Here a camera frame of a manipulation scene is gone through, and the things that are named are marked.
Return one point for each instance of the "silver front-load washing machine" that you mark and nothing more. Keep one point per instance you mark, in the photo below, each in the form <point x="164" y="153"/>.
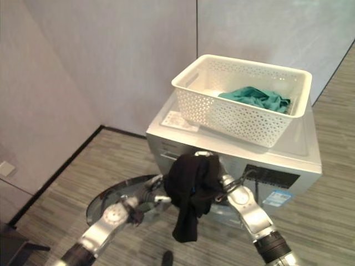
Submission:
<point x="288" y="159"/>

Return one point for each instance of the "black baseboard strip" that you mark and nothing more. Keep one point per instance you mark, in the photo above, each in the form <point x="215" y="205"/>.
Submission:
<point x="55" y="175"/>

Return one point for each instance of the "white wall socket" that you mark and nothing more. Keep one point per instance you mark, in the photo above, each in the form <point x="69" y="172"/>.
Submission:
<point x="6" y="169"/>

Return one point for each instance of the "white printed paper sheet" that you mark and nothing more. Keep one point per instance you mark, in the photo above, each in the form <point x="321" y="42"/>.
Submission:
<point x="177" y="122"/>

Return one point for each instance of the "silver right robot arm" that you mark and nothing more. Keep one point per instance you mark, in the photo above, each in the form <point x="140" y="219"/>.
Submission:
<point x="255" y="213"/>

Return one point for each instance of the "dark robot foot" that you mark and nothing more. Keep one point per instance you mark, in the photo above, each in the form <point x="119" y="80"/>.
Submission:
<point x="167" y="259"/>

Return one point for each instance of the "round glass washer door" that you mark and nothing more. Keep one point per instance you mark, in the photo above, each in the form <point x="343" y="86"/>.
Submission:
<point x="108" y="195"/>

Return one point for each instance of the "blue energy label sticker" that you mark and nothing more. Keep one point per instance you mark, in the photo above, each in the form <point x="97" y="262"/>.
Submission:
<point x="278" y="198"/>

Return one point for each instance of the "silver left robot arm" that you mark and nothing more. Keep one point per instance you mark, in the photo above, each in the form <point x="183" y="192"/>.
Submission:
<point x="101" y="230"/>

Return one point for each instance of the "black garment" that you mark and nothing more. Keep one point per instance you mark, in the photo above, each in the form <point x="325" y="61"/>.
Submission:
<point x="191" y="194"/>

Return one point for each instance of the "teal green garment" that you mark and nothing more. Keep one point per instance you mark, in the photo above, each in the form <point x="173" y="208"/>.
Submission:
<point x="255" y="97"/>

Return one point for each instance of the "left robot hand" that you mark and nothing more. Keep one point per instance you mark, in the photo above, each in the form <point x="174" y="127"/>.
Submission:
<point x="144" y="199"/>

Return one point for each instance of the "dark furniture piece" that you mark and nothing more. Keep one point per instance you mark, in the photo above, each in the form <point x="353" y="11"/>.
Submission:
<point x="16" y="243"/>

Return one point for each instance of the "black washer control panel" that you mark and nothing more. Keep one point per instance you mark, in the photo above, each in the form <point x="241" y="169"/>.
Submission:
<point x="274" y="177"/>

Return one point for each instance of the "white perforated plastic laundry basket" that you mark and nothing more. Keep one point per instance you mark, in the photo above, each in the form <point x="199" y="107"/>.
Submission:
<point x="238" y="124"/>

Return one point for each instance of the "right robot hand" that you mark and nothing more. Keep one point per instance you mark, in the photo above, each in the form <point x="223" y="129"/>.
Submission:
<point x="203" y="153"/>

